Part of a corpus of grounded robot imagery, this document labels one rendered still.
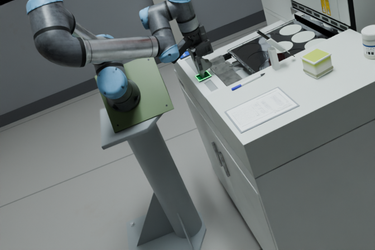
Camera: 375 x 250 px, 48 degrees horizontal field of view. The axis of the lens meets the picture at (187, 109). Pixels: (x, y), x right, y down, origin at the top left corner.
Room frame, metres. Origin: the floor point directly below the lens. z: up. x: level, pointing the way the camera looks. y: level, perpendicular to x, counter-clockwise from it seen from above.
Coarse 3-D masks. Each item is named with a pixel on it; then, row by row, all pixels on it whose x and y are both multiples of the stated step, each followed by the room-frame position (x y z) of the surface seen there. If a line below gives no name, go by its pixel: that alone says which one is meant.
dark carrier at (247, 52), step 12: (288, 24) 1.78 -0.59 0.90; (300, 24) 1.73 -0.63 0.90; (276, 36) 1.71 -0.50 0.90; (288, 36) 1.67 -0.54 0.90; (324, 36) 1.55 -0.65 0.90; (240, 48) 1.74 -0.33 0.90; (252, 48) 1.69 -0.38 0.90; (264, 48) 1.65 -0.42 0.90; (300, 48) 1.53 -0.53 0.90; (252, 60) 1.59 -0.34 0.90; (264, 60) 1.55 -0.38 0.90
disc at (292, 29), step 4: (284, 28) 1.75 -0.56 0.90; (288, 28) 1.74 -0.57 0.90; (292, 28) 1.72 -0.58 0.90; (296, 28) 1.71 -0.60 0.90; (300, 28) 1.69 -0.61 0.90; (280, 32) 1.73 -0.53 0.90; (284, 32) 1.72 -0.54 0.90; (288, 32) 1.70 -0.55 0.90; (292, 32) 1.69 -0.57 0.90; (296, 32) 1.67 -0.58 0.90
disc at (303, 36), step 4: (300, 32) 1.66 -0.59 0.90; (304, 32) 1.65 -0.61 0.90; (308, 32) 1.63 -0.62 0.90; (312, 32) 1.62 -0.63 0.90; (292, 36) 1.65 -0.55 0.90; (296, 36) 1.64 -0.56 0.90; (300, 36) 1.63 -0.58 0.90; (304, 36) 1.61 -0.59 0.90; (308, 36) 1.60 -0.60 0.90; (312, 36) 1.58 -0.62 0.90; (292, 40) 1.62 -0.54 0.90; (296, 40) 1.61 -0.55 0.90; (300, 40) 1.59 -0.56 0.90; (304, 40) 1.58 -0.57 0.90; (308, 40) 1.57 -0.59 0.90
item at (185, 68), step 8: (176, 64) 1.78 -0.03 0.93; (184, 64) 1.68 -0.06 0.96; (192, 64) 1.66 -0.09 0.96; (176, 72) 1.89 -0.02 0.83; (184, 72) 1.63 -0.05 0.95; (192, 72) 1.58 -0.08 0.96; (184, 80) 1.73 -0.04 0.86; (192, 80) 1.51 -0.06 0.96; (208, 80) 1.46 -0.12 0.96; (216, 80) 1.44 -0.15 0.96; (192, 88) 1.58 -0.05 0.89; (200, 88) 1.43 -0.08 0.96; (208, 88) 1.41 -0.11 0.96; (216, 88) 1.39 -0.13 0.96; (200, 96) 1.44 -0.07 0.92; (200, 104) 1.52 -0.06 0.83; (208, 112) 1.40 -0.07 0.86
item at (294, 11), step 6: (294, 12) 1.83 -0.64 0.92; (300, 12) 1.77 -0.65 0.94; (294, 18) 1.84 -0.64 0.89; (306, 18) 1.72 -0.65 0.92; (312, 18) 1.66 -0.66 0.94; (318, 18) 1.64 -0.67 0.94; (318, 24) 1.62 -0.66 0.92; (324, 24) 1.57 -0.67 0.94; (330, 24) 1.55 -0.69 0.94; (330, 30) 1.53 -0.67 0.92; (336, 30) 1.49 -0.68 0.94; (342, 30) 1.46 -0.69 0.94
